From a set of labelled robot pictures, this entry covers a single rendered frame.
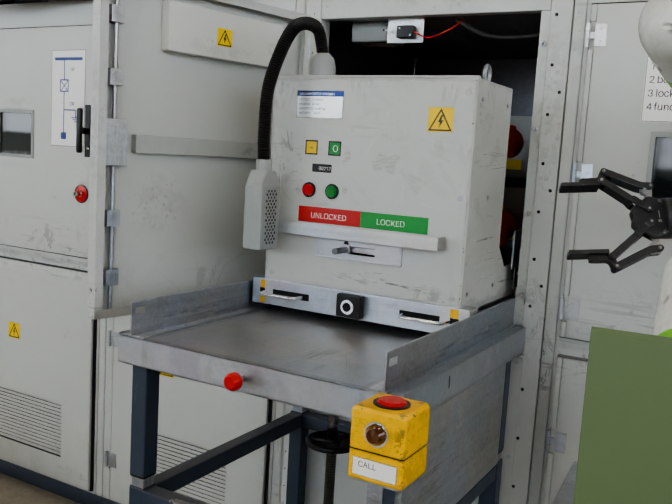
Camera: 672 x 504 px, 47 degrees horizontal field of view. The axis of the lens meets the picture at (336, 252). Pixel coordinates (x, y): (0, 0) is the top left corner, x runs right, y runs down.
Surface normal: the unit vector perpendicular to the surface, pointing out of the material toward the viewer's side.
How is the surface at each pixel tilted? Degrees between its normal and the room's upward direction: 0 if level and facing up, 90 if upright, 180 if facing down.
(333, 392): 90
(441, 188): 90
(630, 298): 90
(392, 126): 90
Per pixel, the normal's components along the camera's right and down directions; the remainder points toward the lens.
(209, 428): -0.50, 0.07
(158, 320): 0.86, 0.11
